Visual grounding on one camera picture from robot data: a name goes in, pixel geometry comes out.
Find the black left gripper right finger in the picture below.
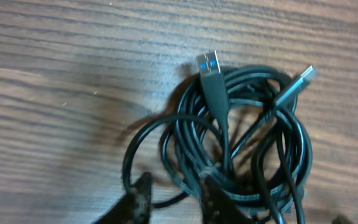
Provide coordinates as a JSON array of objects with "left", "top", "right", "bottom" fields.
[{"left": 199, "top": 168, "right": 254, "bottom": 224}]

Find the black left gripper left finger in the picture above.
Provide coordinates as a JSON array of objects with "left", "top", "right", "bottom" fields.
[{"left": 94, "top": 172, "right": 152, "bottom": 224}]

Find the black USB-A cable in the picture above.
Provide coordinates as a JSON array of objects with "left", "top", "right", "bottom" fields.
[{"left": 121, "top": 50, "right": 313, "bottom": 218}]

